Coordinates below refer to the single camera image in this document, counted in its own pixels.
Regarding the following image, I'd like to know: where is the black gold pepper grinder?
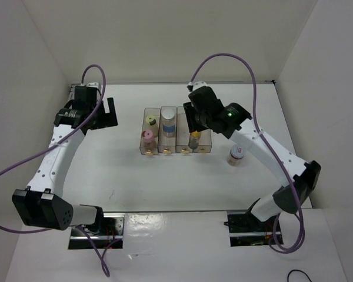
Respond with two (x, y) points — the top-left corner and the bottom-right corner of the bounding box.
(188, 131), (201, 150)

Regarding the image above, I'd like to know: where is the white blue cylindrical shaker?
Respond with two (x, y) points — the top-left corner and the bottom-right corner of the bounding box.
(161, 108), (177, 137)

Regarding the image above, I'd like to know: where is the yellow cap spice bottle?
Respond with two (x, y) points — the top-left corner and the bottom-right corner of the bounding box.
(145, 115), (159, 137)

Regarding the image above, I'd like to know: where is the pink cap spice bottle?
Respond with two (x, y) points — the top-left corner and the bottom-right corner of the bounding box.
(142, 130), (156, 150)

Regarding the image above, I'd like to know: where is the red label spice jar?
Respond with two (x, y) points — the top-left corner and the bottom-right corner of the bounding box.
(227, 145), (246, 167)

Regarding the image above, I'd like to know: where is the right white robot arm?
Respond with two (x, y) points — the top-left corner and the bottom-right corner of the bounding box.
(183, 82), (321, 231)

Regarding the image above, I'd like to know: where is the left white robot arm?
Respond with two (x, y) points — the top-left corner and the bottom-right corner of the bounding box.
(12, 83), (118, 235)

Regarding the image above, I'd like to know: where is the clear organizer bin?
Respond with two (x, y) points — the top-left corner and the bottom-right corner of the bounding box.
(158, 106), (177, 155)
(139, 108), (161, 156)
(176, 106), (193, 154)
(193, 112), (212, 153)

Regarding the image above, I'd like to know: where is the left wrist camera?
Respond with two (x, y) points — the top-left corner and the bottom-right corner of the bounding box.
(86, 82), (102, 92)

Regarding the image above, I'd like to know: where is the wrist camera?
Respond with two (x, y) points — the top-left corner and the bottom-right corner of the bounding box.
(86, 82), (102, 92)
(187, 81), (207, 92)

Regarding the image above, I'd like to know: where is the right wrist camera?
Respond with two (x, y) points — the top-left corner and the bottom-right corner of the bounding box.
(187, 81), (207, 92)

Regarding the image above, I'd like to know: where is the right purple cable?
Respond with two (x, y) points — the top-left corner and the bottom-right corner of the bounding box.
(189, 53), (305, 253)

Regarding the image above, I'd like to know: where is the purple cable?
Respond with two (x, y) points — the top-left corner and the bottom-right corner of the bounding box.
(189, 53), (305, 253)
(0, 64), (127, 277)

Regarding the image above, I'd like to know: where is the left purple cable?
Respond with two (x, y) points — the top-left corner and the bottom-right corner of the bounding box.
(0, 64), (127, 277)

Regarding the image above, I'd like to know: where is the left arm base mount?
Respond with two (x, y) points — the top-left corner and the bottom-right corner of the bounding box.
(68, 213), (125, 250)

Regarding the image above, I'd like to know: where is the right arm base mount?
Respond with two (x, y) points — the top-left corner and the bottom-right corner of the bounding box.
(224, 212), (276, 247)

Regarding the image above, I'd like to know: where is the thin black cable loop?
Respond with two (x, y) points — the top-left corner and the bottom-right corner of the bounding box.
(287, 269), (312, 282)

